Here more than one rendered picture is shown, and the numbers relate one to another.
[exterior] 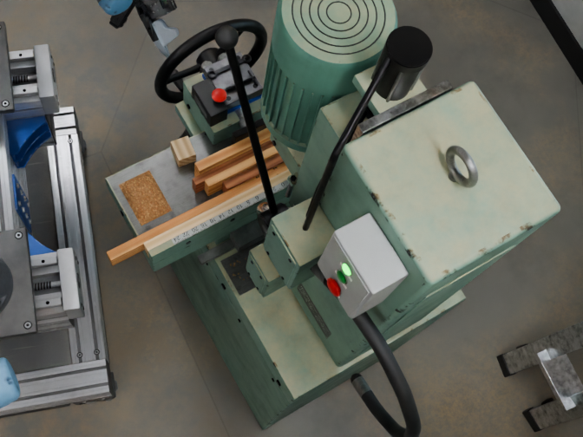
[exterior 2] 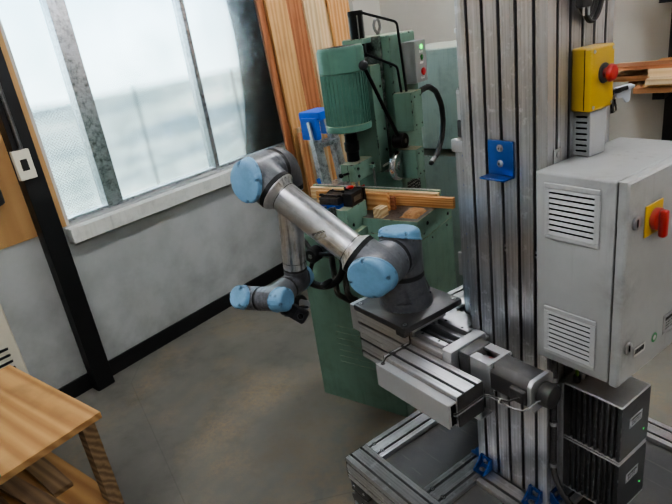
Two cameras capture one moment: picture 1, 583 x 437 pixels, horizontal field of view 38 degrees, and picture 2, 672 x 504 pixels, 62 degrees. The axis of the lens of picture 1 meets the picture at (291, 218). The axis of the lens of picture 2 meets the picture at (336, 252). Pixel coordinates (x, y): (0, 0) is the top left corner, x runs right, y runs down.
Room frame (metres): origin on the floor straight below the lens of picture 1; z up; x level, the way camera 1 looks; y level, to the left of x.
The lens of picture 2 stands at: (0.94, 2.23, 1.58)
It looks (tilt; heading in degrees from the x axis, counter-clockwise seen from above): 22 degrees down; 267
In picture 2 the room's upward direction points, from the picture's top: 9 degrees counter-clockwise
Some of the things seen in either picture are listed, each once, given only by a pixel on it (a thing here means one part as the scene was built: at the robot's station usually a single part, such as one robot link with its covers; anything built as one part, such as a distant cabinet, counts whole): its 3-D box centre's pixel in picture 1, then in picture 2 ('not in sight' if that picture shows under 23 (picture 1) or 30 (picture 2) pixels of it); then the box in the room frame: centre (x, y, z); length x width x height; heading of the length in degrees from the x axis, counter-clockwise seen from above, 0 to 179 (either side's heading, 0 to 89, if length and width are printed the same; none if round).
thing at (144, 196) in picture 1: (145, 196); (413, 211); (0.51, 0.29, 0.91); 0.10 x 0.07 x 0.02; 49
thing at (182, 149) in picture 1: (183, 151); (380, 211); (0.63, 0.26, 0.92); 0.05 x 0.04 x 0.04; 43
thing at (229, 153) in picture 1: (244, 150); (364, 200); (0.67, 0.14, 0.94); 0.22 x 0.02 x 0.07; 139
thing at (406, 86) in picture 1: (396, 81); (357, 34); (0.59, -0.07, 1.53); 0.08 x 0.08 x 0.17; 49
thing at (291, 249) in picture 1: (299, 244); (409, 110); (0.42, -0.03, 1.22); 0.09 x 0.08 x 0.15; 49
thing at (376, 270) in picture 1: (359, 268); (414, 61); (0.36, -0.11, 1.40); 0.10 x 0.06 x 0.16; 49
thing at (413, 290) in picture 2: not in sight; (404, 285); (0.67, 0.80, 0.87); 0.15 x 0.15 x 0.10
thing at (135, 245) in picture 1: (248, 188); (380, 198); (0.60, 0.10, 0.92); 0.63 x 0.02 x 0.04; 139
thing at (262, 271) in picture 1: (276, 264); (411, 162); (0.44, 0.00, 1.02); 0.09 x 0.07 x 0.12; 139
